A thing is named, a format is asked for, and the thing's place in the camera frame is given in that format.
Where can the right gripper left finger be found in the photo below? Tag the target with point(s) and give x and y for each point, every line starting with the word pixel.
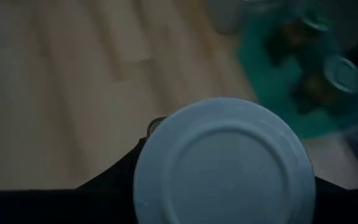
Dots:
pixel 113 180

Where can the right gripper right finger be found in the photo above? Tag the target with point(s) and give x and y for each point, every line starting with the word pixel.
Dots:
pixel 328 202

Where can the white-lid seasoning jar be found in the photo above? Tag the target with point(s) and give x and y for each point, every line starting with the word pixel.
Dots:
pixel 225 171

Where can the green-lid spice jar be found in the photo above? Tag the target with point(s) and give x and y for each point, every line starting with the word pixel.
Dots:
pixel 315 21
pixel 343 74

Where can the teal plastic bin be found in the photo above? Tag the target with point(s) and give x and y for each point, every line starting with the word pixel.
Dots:
pixel 269 87

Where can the white plastic bin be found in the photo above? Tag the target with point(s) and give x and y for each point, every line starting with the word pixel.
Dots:
pixel 225 18

